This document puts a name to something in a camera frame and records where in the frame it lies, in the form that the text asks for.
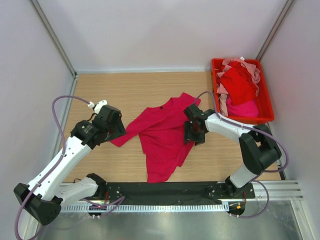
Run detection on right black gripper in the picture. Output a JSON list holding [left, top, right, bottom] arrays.
[[184, 120, 206, 146]]

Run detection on crimson t shirt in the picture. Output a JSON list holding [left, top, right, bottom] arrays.
[[111, 92, 201, 183]]

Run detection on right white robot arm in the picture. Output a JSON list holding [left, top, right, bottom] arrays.
[[183, 103, 282, 198]]

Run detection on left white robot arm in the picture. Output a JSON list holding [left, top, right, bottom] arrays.
[[13, 101, 126, 226]]

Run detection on red plastic bin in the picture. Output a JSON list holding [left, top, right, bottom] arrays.
[[211, 58, 275, 125]]

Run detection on magenta t shirt in bin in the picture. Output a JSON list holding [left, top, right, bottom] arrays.
[[226, 98, 259, 118]]

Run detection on red t shirt in bin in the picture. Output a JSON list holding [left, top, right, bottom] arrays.
[[219, 60, 259, 105]]

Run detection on pink t shirt in bin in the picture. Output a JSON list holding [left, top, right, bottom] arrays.
[[216, 57, 261, 117]]

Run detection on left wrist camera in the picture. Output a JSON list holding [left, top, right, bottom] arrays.
[[87, 99, 108, 114]]

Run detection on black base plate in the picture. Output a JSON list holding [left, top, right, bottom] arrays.
[[101, 181, 256, 201]]

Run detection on slotted cable duct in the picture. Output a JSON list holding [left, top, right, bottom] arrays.
[[61, 202, 229, 213]]

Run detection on aluminium frame rail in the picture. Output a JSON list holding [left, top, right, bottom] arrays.
[[58, 180, 304, 201]]

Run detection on left corner aluminium post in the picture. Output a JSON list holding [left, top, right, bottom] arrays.
[[28, 0, 77, 78]]

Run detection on corner aluminium post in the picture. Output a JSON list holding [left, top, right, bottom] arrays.
[[255, 0, 297, 61], [28, 0, 77, 78]]

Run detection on right corner aluminium post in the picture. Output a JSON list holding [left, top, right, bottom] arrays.
[[255, 0, 297, 61]]

